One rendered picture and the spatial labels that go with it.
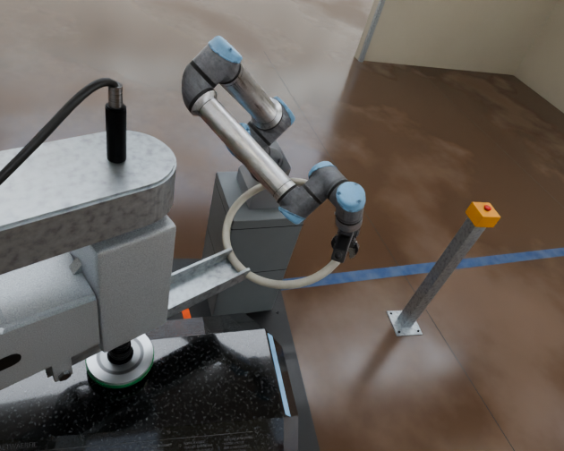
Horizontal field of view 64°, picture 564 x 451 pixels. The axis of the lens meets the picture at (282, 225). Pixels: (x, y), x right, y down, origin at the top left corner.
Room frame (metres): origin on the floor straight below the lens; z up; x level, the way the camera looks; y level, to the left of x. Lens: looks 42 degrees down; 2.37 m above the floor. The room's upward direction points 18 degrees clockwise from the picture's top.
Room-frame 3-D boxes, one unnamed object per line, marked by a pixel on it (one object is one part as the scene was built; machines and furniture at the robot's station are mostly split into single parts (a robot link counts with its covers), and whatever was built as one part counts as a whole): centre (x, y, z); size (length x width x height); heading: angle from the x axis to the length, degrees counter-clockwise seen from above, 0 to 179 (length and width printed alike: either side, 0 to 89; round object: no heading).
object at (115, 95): (0.74, 0.38, 1.83); 0.04 x 0.04 x 0.17
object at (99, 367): (0.74, 0.38, 0.92); 0.21 x 0.21 x 0.01
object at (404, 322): (2.07, -1.02, 0.54); 0.20 x 0.20 x 1.09; 24
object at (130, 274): (0.68, 0.43, 1.37); 0.36 x 0.22 x 0.45; 142
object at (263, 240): (1.89, 0.17, 0.43); 0.50 x 0.50 x 0.85; 31
